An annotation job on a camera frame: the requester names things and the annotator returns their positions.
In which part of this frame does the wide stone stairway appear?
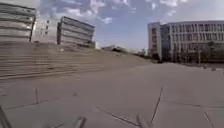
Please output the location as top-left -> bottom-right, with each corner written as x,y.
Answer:
0,41 -> 152,82

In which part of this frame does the grey paved plaza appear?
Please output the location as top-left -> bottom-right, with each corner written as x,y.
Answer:
0,61 -> 224,128

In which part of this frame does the grey building with slanted bands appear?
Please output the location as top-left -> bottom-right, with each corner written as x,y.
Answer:
56,15 -> 97,50

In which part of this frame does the low distant building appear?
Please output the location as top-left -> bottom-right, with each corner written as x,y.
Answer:
101,45 -> 129,54

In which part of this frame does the grey banded multistorey building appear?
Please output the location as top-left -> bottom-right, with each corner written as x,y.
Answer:
0,2 -> 37,43

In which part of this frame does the pale concrete building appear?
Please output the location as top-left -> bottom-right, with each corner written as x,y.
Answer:
31,17 -> 62,45

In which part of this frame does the row of trees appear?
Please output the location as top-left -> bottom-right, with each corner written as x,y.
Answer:
151,41 -> 224,65

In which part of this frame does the white building with many windows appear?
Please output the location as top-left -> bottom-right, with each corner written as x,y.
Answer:
147,20 -> 224,63

